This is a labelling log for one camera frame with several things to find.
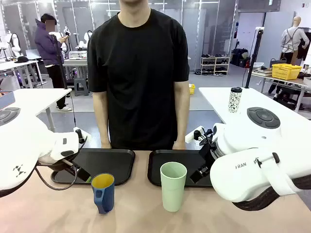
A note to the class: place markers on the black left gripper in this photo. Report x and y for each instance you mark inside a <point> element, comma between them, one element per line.
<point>69,163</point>

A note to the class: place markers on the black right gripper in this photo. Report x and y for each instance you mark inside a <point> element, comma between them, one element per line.
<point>206,153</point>

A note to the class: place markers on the light green plastic cup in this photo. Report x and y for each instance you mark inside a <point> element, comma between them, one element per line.
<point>173,191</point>

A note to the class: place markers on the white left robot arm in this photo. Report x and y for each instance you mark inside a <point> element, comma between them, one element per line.
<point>24,143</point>

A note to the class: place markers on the person's left forearm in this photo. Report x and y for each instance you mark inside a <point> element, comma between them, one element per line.
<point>182,114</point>

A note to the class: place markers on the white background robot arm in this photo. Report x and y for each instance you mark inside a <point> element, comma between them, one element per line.
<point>86,38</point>

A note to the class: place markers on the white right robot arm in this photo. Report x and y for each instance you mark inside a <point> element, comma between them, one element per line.
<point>247,170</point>

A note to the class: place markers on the person's right forearm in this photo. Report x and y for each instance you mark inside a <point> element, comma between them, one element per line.
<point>100,116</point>

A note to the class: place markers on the person's left hand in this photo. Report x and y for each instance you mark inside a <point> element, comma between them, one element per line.
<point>179,146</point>

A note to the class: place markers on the person's right hand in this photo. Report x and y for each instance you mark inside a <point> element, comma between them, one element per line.
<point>106,145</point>

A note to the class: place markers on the black plastic tray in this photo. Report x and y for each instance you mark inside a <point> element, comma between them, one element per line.
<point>107,162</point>
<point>175,156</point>

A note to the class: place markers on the blue mug yellow inside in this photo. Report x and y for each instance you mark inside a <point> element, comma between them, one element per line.
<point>104,194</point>

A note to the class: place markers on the white speckled tumbler black lid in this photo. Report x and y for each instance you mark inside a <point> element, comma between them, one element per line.
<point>234,100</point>

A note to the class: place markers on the grey plastic stool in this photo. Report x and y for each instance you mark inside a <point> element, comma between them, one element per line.
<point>80,86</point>

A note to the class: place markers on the blue box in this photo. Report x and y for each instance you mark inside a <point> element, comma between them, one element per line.
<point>6,99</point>

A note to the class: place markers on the person torso black t-shirt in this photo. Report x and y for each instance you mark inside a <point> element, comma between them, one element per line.
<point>138,80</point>

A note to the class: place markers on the white shoe rack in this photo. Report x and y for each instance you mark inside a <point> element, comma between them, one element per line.
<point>215,64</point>

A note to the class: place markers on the black bags pile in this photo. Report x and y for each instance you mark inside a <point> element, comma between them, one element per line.
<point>239,57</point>

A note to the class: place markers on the white background desk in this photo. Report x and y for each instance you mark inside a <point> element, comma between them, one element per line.
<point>17,66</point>

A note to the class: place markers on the person in purple jacket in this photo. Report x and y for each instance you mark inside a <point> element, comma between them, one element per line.
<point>49,48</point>

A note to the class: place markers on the grey laptop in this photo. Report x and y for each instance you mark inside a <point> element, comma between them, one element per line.
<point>32,54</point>

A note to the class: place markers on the black cap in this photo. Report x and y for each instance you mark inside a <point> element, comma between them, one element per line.
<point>22,59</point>

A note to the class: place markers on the yellow plastic basket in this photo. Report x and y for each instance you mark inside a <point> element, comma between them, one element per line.
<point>286,71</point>

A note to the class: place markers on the mannequin with grey apron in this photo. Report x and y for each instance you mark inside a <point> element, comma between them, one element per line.
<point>292,41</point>

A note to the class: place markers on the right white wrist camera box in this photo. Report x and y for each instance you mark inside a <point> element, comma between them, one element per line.
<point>193,136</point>

